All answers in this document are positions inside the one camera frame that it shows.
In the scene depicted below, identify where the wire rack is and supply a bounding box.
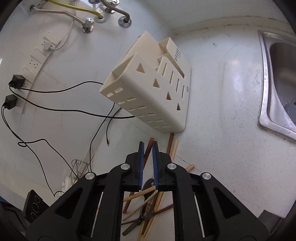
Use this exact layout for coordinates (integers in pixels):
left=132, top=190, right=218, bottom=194
left=69, top=159, right=90, bottom=185

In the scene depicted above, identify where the yellow gas hose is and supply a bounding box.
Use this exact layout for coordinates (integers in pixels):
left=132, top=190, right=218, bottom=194
left=47, top=0, right=103, bottom=19

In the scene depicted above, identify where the black power adapter upper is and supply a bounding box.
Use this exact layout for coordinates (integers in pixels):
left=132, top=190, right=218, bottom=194
left=9, top=75, right=26, bottom=89

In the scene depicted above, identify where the stainless steel sink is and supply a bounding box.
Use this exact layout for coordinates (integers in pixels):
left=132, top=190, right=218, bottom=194
left=258, top=31, right=295, bottom=140

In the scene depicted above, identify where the black power adapter lower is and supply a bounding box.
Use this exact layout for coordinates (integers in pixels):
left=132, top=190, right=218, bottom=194
left=3, top=94, right=18, bottom=110

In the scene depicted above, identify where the black power adapter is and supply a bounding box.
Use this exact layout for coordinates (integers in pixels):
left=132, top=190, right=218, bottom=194
left=9, top=75, right=26, bottom=89
left=3, top=94, right=18, bottom=110

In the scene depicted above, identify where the white wall power strip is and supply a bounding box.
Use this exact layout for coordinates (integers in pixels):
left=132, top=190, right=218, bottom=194
left=21, top=32, right=61, bottom=115

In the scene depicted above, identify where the braided metal hose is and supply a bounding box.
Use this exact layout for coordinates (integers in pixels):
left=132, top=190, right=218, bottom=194
left=30, top=5, right=94, bottom=33

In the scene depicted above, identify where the dark brown chopstick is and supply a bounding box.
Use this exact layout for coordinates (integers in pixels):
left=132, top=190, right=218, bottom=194
left=122, top=138, right=154, bottom=214

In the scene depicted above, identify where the cream plastic utensil holder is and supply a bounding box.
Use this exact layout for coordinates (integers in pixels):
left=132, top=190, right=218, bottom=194
left=99, top=32, right=191, bottom=133

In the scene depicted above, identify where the black spoon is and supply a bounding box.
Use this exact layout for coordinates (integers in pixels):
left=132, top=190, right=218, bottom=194
left=122, top=190, right=158, bottom=236

